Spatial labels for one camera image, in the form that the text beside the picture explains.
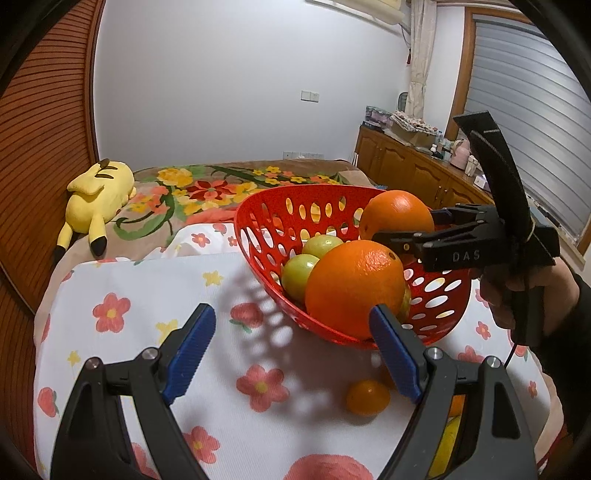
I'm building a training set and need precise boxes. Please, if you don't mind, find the wooden sideboard cabinet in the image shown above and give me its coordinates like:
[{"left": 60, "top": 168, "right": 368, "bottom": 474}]
[{"left": 355, "top": 124, "right": 583, "bottom": 259}]

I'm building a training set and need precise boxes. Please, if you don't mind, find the grey window blind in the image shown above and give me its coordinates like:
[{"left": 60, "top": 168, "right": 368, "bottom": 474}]
[{"left": 464, "top": 16, "right": 591, "bottom": 245}]

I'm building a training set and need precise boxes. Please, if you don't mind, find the yellow plush toy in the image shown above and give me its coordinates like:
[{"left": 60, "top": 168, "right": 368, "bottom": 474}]
[{"left": 55, "top": 158, "right": 137, "bottom": 266}]

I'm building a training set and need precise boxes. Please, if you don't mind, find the floral bed blanket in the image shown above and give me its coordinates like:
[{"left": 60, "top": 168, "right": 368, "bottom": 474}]
[{"left": 106, "top": 159, "right": 375, "bottom": 241}]

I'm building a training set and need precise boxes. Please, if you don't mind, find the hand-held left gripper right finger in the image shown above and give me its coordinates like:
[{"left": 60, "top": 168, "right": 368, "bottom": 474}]
[{"left": 368, "top": 304, "right": 539, "bottom": 480}]

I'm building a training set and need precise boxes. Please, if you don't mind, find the wall air conditioner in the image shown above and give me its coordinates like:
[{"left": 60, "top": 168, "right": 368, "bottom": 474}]
[{"left": 307, "top": 0, "right": 409, "bottom": 24}]

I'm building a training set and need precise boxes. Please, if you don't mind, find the white flower strawberry tablecloth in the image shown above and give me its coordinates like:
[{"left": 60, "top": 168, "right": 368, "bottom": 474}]
[{"left": 33, "top": 222, "right": 552, "bottom": 480}]

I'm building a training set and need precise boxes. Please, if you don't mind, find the large orange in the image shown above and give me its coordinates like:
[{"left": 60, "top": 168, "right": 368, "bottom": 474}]
[{"left": 305, "top": 240, "right": 407, "bottom": 341}]

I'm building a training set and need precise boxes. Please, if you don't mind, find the wooden louvered wardrobe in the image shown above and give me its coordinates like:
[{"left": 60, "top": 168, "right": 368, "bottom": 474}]
[{"left": 0, "top": 0, "right": 107, "bottom": 462}]

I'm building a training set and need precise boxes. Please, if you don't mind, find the cream curtain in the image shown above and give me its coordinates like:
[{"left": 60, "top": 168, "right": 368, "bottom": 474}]
[{"left": 406, "top": 0, "right": 437, "bottom": 118}]

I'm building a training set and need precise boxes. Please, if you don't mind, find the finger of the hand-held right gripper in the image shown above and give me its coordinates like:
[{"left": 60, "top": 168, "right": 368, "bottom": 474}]
[
  {"left": 372, "top": 230, "right": 445, "bottom": 260},
  {"left": 429, "top": 203, "right": 497, "bottom": 228}
]

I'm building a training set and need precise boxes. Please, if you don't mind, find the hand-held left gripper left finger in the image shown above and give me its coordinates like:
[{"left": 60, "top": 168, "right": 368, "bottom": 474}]
[{"left": 51, "top": 303, "right": 217, "bottom": 480}]

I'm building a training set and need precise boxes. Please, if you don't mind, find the person's right forearm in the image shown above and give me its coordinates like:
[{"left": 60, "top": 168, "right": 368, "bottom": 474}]
[{"left": 540, "top": 272, "right": 591, "bottom": 437}]

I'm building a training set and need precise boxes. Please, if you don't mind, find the yellow-green lemon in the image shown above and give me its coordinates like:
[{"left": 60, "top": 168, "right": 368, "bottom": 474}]
[{"left": 429, "top": 415, "right": 462, "bottom": 478}]

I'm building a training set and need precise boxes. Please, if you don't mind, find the purple storage box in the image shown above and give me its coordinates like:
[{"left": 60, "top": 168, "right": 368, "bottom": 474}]
[{"left": 363, "top": 105, "right": 393, "bottom": 130}]

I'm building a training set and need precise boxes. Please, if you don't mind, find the person's right hand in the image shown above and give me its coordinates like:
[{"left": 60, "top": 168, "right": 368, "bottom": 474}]
[{"left": 478, "top": 256, "right": 579, "bottom": 334}]

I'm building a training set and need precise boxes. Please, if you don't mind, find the medium orange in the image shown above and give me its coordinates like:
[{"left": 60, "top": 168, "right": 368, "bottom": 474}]
[{"left": 359, "top": 190, "right": 435, "bottom": 243}]

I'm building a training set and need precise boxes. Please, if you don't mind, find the pink kettle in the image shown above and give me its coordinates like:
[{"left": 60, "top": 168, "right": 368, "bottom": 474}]
[{"left": 450, "top": 138, "right": 472, "bottom": 169}]

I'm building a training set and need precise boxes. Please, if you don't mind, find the cardboard box with patterned cloth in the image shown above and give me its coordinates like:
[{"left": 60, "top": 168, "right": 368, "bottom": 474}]
[{"left": 390, "top": 111, "right": 439, "bottom": 147}]

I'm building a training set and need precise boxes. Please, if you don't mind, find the red perforated plastic basket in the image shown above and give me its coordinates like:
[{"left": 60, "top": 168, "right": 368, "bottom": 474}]
[{"left": 233, "top": 184, "right": 472, "bottom": 348}]

